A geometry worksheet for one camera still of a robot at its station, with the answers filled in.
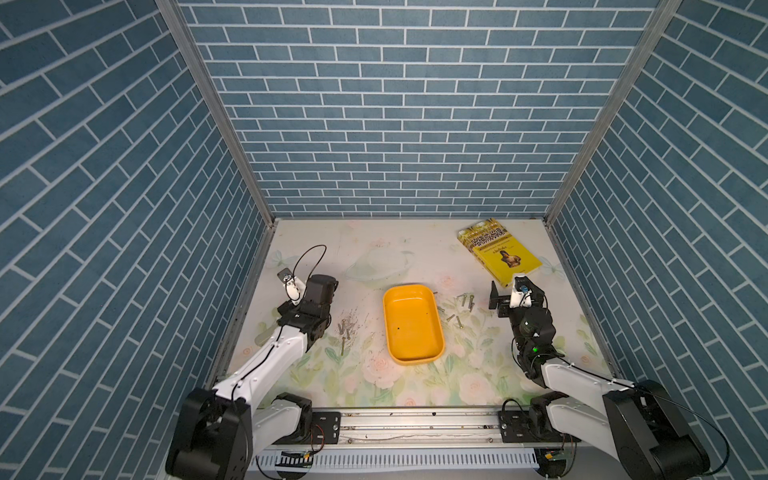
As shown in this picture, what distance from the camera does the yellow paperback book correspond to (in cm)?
105

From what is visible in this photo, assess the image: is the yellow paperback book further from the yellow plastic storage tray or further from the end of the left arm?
the end of the left arm

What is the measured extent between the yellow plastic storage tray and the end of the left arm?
0.85 ft

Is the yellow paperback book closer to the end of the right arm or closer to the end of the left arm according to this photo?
the end of the right arm

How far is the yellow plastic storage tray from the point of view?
844 millimetres

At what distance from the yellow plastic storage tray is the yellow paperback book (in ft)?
0.80

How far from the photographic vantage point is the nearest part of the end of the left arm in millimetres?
608

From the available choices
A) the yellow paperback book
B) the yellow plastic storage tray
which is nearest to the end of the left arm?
the yellow plastic storage tray

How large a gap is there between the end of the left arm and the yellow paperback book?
600 mm
